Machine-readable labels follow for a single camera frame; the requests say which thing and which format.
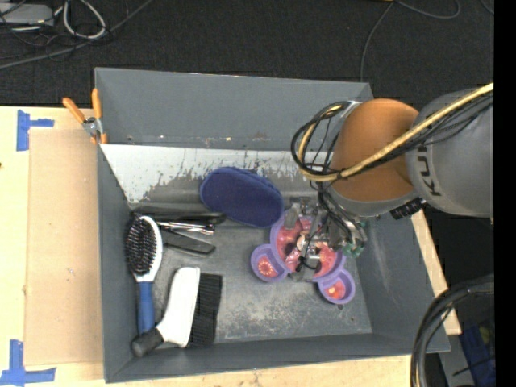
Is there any black cylinder on white bracket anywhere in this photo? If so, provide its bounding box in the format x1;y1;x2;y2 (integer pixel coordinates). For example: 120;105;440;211
389;198;427;221

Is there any grey metal bin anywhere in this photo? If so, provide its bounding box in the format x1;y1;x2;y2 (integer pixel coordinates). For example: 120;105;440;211
94;67;452;384

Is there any white brush with black bristles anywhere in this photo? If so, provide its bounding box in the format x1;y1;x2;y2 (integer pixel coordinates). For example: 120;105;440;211
130;266;223;359

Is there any blue oval sponge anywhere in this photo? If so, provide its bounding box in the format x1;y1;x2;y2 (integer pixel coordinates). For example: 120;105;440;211
198;166;285;229

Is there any brown cardboard board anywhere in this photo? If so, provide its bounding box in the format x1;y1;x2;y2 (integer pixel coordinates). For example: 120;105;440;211
23;128;106;367

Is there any blue and white hairbrush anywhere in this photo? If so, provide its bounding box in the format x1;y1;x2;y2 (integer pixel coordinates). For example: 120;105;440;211
123;214;164;337

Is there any purple and red toy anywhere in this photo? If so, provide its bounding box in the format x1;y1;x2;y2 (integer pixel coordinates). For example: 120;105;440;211
249;209;357;306

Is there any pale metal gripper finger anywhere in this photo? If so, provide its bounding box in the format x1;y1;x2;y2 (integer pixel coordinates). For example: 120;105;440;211
289;198;312;224
290;255;324;283

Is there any black stapler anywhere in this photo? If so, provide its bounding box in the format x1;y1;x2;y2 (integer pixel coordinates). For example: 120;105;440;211
131;203;227;256

